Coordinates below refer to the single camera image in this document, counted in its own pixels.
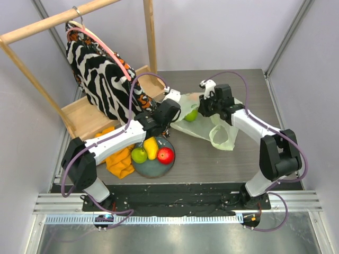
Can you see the white slotted cable duct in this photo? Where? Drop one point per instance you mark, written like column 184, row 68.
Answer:
column 97, row 219

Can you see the red fake apple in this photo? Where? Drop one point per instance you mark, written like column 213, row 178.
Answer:
column 165, row 155

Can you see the green fake pear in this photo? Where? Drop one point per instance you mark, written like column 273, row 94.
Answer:
column 139, row 155

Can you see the pink clothes hanger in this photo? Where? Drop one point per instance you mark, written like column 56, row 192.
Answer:
column 84, row 30

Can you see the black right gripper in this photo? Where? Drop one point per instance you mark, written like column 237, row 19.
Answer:
column 203, row 108

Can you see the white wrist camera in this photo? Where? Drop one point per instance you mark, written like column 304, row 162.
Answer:
column 171, row 94
column 209, row 88

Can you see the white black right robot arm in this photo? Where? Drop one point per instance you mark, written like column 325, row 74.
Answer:
column 279, row 156

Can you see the black white zebra garment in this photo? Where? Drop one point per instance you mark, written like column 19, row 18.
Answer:
column 104, row 83

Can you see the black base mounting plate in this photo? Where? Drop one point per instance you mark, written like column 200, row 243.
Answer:
column 177, row 200

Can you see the wooden clothes rack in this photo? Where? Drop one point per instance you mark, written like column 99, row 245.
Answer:
column 149, row 70

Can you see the light green plastic bag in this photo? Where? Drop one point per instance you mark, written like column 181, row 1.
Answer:
column 219, row 133

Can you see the green fake apple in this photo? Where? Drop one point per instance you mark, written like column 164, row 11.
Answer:
column 192, row 116

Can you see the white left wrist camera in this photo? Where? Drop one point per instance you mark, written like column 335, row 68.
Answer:
column 171, row 94

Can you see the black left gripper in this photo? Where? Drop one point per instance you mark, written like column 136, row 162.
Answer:
column 158, row 105

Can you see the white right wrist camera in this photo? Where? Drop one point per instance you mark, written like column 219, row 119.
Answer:
column 209, row 88

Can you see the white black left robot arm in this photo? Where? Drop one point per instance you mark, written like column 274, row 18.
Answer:
column 82, row 157

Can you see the orange black patterned garment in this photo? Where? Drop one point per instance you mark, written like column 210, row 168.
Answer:
column 89, row 121

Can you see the blue ceramic plate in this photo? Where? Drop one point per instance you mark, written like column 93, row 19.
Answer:
column 153, row 168

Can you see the yellow fake mango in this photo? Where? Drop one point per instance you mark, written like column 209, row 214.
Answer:
column 151, row 148

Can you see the orange cloth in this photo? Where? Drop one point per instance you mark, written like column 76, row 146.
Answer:
column 120, row 163

